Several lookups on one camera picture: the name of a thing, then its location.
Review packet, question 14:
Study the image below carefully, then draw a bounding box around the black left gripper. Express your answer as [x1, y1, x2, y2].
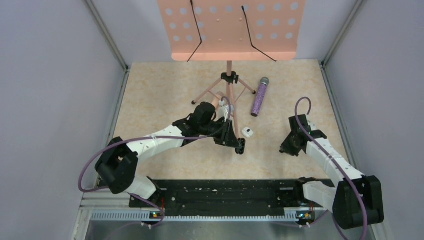
[199, 118, 242, 149]

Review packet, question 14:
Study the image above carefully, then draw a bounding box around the black earbud charging case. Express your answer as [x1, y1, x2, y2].
[235, 138, 246, 155]

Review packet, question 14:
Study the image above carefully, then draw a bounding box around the white earbud charging case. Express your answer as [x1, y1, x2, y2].
[241, 127, 254, 138]

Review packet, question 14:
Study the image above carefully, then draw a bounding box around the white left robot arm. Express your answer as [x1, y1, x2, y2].
[94, 102, 246, 207]

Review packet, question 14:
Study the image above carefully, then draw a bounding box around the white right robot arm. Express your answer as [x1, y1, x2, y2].
[280, 114, 385, 230]

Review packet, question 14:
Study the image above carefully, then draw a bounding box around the purple glitter microphone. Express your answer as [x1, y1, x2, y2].
[250, 77, 270, 117]

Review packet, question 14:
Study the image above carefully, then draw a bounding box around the pink music stand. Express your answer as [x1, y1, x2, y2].
[156, 0, 307, 140]

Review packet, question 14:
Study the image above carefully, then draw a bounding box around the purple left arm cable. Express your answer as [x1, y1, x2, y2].
[78, 96, 233, 229]

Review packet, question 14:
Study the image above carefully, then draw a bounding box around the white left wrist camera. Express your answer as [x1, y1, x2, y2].
[217, 100, 236, 118]

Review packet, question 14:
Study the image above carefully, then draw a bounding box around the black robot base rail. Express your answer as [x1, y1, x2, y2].
[129, 179, 327, 228]

